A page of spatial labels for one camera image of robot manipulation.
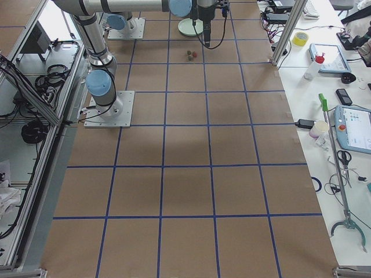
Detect white paper cup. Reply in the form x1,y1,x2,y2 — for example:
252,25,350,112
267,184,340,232
309,120,329,138

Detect yellow tape roll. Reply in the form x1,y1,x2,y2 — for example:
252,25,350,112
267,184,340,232
292,32,309,47

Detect teach pendant near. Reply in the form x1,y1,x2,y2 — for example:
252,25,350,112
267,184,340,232
334,105,370,154

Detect long reacher grabber tool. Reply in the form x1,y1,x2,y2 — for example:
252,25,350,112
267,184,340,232
318,93,367,252

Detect light green plate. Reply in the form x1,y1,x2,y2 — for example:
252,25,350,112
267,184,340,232
178,18,203,36

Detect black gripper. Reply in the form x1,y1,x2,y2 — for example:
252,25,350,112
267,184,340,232
203,20,211,47

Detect teach pendant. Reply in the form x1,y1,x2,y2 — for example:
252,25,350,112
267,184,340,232
334,105,370,154
308,43,351,74

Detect grey control box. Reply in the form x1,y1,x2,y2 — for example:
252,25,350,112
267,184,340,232
16,21,51,62

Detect blue tape roll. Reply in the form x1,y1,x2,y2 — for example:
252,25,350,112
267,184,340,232
311,177,322,192

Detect white squeeze bottle red cap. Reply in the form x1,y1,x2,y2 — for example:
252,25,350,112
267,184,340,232
303,53,325,81

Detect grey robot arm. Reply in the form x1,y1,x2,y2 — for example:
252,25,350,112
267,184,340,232
71,14,122,118
55,0,224,47

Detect aluminium frame post right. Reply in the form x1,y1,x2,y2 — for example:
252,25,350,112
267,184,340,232
271,0,307,65

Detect black phone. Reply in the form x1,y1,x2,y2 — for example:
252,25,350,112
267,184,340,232
336,89,352,106

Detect coiled black cable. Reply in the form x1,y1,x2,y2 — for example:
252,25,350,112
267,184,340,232
21,120,47,145

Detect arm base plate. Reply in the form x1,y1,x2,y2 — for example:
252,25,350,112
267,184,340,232
107,16,146,41
84,91,135,128

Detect teach pendant far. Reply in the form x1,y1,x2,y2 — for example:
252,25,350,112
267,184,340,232
308,43,351,74

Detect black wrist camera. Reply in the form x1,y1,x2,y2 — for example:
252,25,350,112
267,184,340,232
216,0,230,19

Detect black scissors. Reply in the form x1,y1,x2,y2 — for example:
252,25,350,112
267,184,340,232
337,150,352,188

